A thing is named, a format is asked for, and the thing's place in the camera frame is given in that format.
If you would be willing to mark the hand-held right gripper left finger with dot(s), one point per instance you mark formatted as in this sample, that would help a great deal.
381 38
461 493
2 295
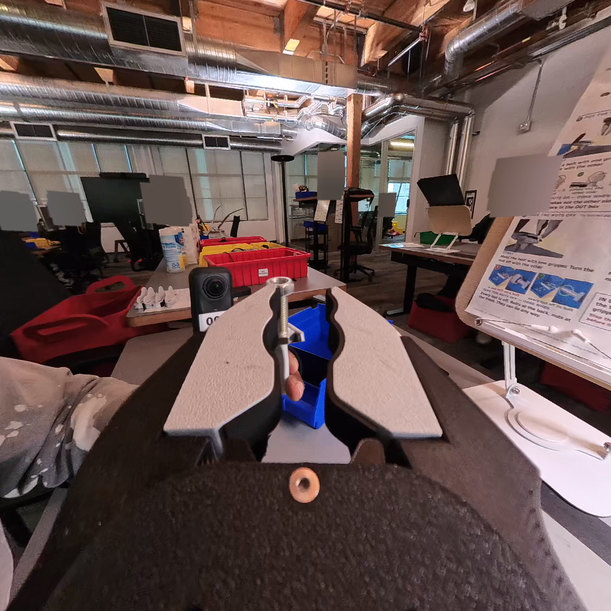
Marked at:
224 377

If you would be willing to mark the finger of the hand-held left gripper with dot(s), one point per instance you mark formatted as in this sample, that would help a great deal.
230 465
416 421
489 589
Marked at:
285 367

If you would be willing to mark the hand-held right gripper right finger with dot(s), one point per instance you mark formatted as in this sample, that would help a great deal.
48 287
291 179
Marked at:
382 382

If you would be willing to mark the blue plastic bin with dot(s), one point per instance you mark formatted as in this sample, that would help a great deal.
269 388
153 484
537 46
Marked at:
312 324

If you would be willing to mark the person's left hand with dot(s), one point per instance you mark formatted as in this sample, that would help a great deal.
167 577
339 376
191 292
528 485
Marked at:
295 382

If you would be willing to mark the red parts bin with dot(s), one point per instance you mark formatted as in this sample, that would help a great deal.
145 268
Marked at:
229 269
229 240

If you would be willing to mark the long yellow bin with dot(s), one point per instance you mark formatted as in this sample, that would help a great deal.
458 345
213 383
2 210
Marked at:
207 255

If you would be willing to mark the white wipes canister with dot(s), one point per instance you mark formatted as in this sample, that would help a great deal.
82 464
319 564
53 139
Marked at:
172 253

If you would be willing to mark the rack of white printed parts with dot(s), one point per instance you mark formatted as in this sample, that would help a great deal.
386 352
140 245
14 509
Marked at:
155 299

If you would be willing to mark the red storage bin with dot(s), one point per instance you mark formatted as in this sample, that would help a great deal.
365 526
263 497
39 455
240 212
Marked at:
577 386
434 324

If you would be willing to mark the black display screen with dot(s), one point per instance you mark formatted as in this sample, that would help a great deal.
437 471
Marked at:
110 200

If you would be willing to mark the wooden top desk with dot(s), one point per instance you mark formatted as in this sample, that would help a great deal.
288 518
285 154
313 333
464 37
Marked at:
415 253

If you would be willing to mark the black office chair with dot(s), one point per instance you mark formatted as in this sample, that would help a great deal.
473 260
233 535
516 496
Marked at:
355 243

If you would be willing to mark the red tote bag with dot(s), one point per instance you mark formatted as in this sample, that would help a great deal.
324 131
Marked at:
71 329

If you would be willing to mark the black floor lamp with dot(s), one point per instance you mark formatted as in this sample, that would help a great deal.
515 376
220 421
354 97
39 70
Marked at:
282 157

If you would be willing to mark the green plastic bin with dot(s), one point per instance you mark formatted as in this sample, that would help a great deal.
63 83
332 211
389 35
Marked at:
427 238

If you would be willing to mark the printed instruction sheet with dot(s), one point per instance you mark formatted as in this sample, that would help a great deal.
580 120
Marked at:
549 286

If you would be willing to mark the wooden document stand white base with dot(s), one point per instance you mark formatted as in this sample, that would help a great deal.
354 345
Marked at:
563 468

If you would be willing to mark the black board document stand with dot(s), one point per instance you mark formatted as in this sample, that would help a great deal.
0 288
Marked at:
441 188

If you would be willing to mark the air vent grille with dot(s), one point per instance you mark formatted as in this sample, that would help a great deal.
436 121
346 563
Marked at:
143 29

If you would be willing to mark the silver air duct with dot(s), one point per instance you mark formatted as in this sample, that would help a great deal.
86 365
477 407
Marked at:
470 33
238 62
119 102

